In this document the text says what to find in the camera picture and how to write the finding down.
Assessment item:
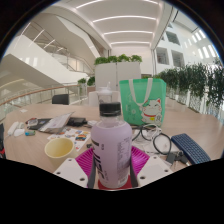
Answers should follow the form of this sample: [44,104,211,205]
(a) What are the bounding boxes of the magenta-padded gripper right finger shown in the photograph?
[129,145,174,188]

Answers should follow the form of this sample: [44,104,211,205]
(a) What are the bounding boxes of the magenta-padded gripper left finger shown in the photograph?
[53,147,98,189]

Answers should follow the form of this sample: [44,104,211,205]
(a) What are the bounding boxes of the purple drink bottle black cap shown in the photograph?
[90,101,133,190]

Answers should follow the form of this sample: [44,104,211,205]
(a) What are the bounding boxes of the pale yellow mug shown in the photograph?
[44,137,76,168]

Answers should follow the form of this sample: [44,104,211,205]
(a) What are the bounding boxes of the colourful sticker sheet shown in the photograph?
[46,129,92,152]

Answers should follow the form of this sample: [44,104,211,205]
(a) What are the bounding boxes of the dark blue keyboard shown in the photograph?
[170,133,212,166]

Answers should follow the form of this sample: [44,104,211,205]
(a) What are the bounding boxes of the open book with papers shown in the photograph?
[38,112,74,135]

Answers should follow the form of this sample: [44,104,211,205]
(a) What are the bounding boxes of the black wallet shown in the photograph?
[66,117,88,128]

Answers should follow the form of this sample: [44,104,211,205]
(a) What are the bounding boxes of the white computer mouse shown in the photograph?
[13,128,26,138]

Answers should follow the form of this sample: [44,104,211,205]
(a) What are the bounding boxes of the white power strip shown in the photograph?
[7,121,20,136]

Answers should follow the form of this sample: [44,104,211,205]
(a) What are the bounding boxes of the black and red office chair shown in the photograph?
[0,123,6,158]

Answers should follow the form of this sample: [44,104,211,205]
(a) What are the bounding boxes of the green tote bag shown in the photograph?
[118,78,167,128]

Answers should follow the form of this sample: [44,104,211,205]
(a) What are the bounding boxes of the white chair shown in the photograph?
[87,90,121,108]

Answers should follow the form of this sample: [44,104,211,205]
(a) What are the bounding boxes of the clear bottle white lid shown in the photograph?
[97,82,114,108]

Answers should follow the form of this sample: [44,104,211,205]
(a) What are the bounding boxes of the small planter by railing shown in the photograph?
[77,76,96,96]

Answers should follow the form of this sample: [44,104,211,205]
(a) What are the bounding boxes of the long hedge of green plants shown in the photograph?
[156,58,224,116]

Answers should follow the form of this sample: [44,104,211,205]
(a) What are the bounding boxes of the white cabinet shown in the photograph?
[94,61,143,93]

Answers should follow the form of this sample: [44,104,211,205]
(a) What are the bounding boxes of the green plants atop cabinet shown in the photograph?
[94,53,144,66]

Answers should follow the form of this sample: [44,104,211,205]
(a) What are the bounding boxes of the row of ceiling light strips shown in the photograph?
[74,0,158,48]

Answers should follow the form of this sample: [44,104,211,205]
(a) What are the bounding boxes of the tangle of black cables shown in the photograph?
[131,123,174,156]

